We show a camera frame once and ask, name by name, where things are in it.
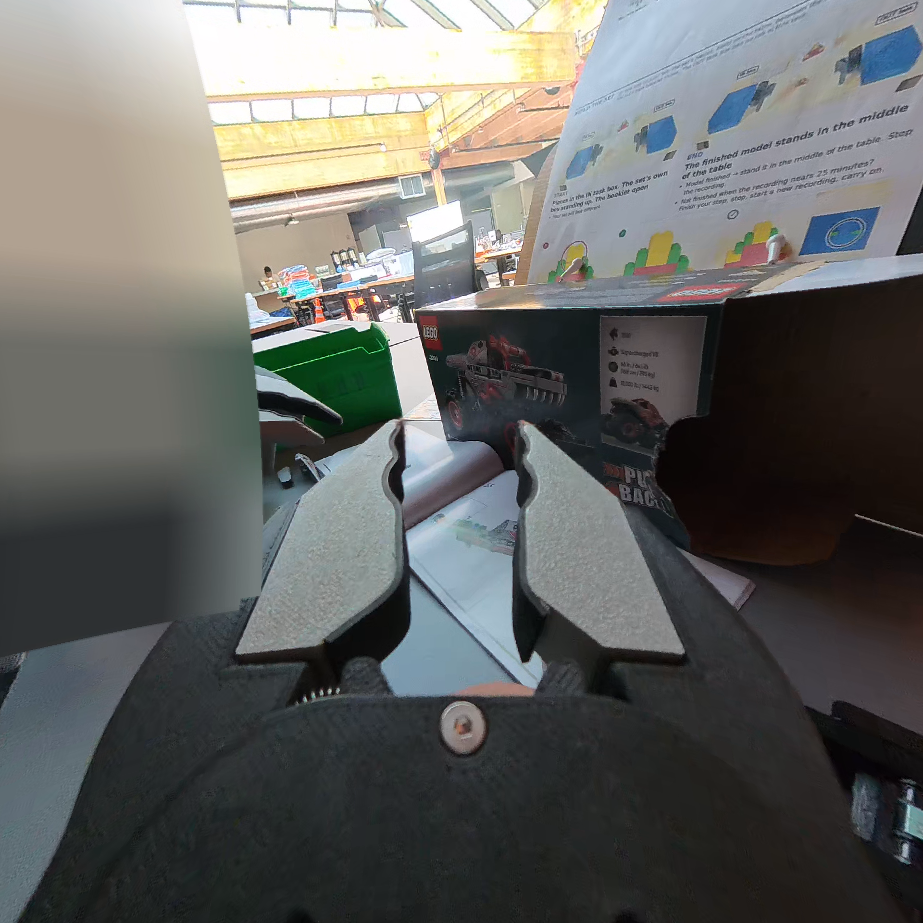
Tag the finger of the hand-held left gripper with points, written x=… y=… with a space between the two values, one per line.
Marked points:
x=285 y=426
x=303 y=403

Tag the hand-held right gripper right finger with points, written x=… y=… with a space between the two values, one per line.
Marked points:
x=592 y=555

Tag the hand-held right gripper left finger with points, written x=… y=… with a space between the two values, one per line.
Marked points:
x=338 y=547

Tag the long grey lego panel piece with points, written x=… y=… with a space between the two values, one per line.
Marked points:
x=309 y=466

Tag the open lego instruction booklet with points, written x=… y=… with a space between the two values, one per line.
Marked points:
x=468 y=561

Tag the dark lego set box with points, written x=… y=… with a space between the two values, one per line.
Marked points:
x=649 y=360

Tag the green plastic bin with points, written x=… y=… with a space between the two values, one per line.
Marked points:
x=338 y=374

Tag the orange traffic cone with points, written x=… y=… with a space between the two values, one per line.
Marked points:
x=318 y=313

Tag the pile of colourful bags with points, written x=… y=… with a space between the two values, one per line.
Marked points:
x=303 y=277

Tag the black mesh office chair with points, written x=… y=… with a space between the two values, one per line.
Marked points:
x=444 y=270

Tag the white screen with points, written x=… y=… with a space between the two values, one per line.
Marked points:
x=433 y=219

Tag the dark object with metal parts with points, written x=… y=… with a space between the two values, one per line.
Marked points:
x=877 y=807

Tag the printed task sheet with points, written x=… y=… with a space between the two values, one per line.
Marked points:
x=721 y=179

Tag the silver ventilation duct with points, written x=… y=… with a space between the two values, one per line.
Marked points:
x=318 y=201

